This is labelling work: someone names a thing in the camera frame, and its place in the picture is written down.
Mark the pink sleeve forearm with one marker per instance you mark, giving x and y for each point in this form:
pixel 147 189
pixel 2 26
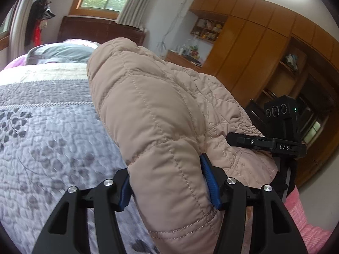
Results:
pixel 314 237

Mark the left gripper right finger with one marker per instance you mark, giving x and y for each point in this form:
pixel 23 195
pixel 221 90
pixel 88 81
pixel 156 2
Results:
pixel 273 229

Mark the black camera box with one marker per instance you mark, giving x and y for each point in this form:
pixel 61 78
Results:
pixel 283 118

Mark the coat rack with clothes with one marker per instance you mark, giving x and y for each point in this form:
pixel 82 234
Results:
pixel 39 15

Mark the black chair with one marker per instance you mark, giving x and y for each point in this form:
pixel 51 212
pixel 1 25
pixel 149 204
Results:
pixel 257 116

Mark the dark wooden headboard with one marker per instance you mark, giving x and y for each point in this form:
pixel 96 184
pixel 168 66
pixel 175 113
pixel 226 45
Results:
pixel 97 30

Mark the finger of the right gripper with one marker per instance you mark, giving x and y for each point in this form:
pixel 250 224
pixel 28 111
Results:
pixel 250 142

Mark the large wooden wardrobe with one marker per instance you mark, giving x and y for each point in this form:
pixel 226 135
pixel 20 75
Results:
pixel 265 51

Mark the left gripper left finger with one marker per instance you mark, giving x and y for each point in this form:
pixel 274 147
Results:
pixel 66 230

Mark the grey floral quilted bedspread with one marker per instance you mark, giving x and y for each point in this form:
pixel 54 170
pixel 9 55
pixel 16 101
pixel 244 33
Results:
pixel 52 139

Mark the beige quilted puffer jacket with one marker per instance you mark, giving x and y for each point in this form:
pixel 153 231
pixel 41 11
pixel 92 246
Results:
pixel 163 117

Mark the grey pillow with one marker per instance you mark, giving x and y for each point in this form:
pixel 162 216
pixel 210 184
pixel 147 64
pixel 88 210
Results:
pixel 66 52

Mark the striped curtain by headboard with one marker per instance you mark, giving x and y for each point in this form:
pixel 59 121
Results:
pixel 132 13

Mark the left window wooden frame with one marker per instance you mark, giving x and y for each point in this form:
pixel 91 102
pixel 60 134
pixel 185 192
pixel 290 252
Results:
pixel 5 29

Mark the wooden desk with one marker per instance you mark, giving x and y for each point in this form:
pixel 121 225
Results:
pixel 177 59

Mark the beige curtain at left window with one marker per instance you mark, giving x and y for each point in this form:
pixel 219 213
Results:
pixel 18 29

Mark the wall shelf with items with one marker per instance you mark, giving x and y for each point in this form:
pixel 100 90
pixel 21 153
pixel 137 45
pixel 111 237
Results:
pixel 207 29

